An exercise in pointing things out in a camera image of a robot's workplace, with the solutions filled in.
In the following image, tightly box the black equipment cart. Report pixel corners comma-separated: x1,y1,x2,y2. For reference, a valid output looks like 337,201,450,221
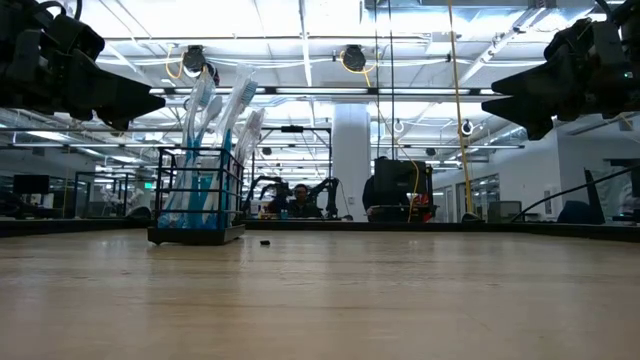
363,156,435,223

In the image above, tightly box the yellow extension cable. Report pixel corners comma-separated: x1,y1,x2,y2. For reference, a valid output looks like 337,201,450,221
447,0,475,217

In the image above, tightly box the black wire caddy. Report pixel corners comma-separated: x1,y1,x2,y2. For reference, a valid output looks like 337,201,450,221
146,145,247,247

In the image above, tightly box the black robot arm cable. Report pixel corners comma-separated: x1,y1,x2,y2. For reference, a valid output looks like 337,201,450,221
510,166,640,223

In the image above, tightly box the person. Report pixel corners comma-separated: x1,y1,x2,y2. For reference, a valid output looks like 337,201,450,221
282,182,325,220

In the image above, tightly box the blue white toothbrush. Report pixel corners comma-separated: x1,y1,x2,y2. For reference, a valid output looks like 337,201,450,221
189,94,225,229
158,67,217,229
212,63,260,229

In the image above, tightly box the white building column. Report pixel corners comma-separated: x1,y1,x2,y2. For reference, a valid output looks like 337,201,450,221
331,102,372,221

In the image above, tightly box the black ceiling cable reel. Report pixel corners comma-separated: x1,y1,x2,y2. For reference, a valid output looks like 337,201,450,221
180,43,220,86
341,43,369,72

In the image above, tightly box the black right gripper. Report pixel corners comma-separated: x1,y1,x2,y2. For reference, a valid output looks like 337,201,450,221
481,19,640,142

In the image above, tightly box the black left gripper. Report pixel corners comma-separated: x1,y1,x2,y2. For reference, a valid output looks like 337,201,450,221
0,13,167,133

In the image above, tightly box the black background station frame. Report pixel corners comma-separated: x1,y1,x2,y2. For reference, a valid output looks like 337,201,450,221
252,124,334,221

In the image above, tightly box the black monitor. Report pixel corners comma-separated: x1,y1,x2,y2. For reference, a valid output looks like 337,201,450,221
12,173,51,196

